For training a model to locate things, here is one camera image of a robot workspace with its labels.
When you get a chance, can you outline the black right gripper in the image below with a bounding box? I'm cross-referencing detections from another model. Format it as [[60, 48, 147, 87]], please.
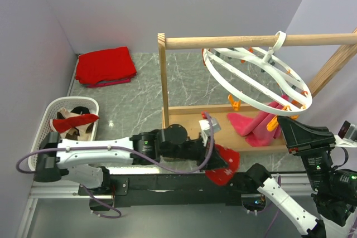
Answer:
[[274, 109, 334, 189]]

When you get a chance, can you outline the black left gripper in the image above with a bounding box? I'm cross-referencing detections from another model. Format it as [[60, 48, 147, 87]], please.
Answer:
[[161, 130, 229, 172]]

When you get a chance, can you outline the red sock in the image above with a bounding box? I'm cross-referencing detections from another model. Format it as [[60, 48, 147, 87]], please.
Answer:
[[50, 114, 99, 133], [205, 144, 240, 186]]

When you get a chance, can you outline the cream brown striped sock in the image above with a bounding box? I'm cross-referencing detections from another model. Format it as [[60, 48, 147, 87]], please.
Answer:
[[56, 108, 94, 141]]

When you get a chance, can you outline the black striped sock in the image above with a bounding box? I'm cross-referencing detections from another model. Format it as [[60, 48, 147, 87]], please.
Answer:
[[71, 106, 90, 115]]

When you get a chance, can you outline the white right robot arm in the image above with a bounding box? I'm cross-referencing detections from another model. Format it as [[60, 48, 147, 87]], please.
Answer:
[[245, 116, 356, 237]]

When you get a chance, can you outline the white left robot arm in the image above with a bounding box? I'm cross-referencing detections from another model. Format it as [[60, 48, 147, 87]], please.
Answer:
[[34, 124, 228, 195]]

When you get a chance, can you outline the white round clip hanger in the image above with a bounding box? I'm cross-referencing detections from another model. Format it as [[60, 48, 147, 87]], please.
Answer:
[[202, 31, 312, 116]]

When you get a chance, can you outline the orange clip right rim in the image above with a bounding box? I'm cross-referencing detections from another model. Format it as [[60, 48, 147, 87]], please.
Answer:
[[266, 115, 279, 132]]

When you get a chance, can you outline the pink hanging cloth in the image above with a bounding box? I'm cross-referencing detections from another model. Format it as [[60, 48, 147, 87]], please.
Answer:
[[227, 111, 281, 147]]

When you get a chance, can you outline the wooden clothes rack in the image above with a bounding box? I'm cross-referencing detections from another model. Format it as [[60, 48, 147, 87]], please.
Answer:
[[157, 27, 357, 161]]

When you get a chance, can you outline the orange clip front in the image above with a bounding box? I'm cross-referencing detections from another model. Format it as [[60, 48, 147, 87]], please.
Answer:
[[201, 52, 206, 67]]

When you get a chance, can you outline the folded red cloth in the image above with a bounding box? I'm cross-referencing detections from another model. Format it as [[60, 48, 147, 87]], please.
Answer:
[[75, 47, 137, 88]]

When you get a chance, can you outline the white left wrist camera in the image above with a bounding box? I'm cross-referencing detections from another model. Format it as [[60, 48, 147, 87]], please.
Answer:
[[199, 112, 221, 145]]

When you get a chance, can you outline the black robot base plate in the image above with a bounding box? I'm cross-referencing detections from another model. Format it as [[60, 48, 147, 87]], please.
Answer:
[[89, 172, 259, 208]]

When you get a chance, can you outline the aluminium frame rail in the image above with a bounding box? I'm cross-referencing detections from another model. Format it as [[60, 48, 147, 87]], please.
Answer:
[[16, 178, 93, 238]]

